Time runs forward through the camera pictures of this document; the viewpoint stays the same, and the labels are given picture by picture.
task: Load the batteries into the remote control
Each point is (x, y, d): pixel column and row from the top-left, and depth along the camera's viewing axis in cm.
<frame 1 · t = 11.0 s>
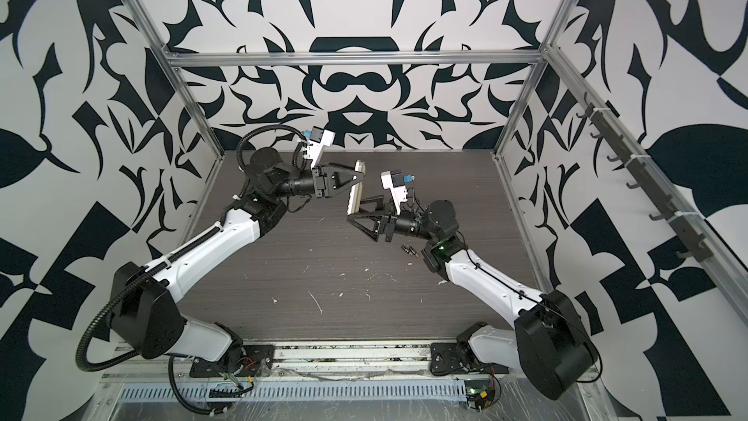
left hand: (364, 170, 61), fingers open
right hand: (352, 218, 63), fingers open
AAA battery black copper: (406, 249, 96), on the table
AAA battery black copper 2: (417, 254, 94), on the table

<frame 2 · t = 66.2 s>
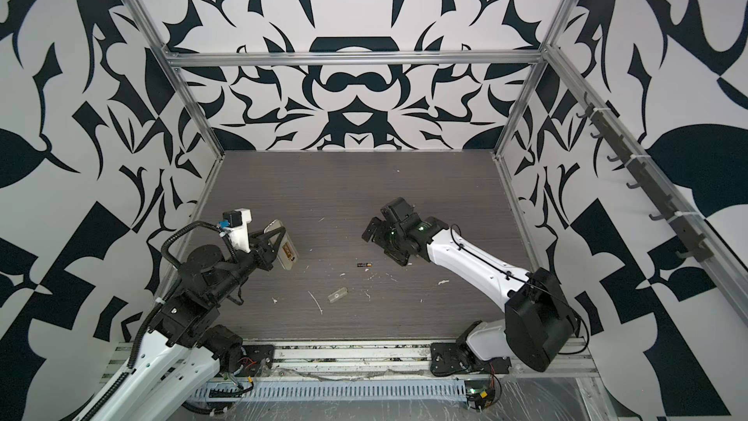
left hand: (280, 225, 70), fingers closed
right hand: (370, 241, 81), fingers open
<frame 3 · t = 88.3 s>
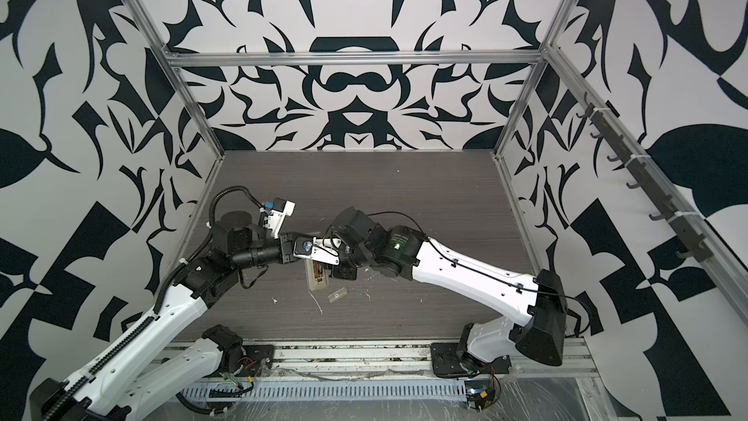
left hand: (321, 238, 69), fingers closed
right hand: (320, 252, 68), fingers closed
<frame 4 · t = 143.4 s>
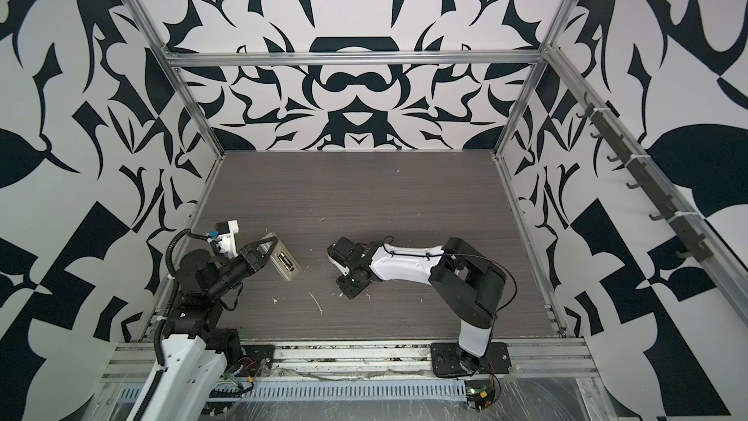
left hand: (274, 236, 75), fingers closed
right hand: (348, 284, 86), fingers open
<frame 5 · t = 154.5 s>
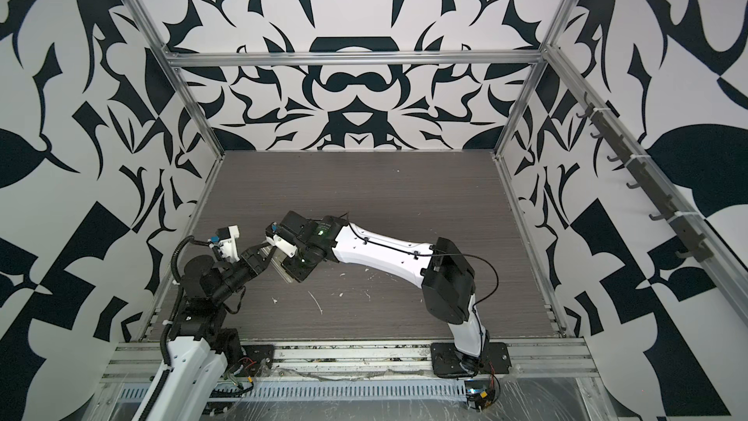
left hand: (275, 240, 77), fingers closed
right hand: (291, 267, 76), fingers closed
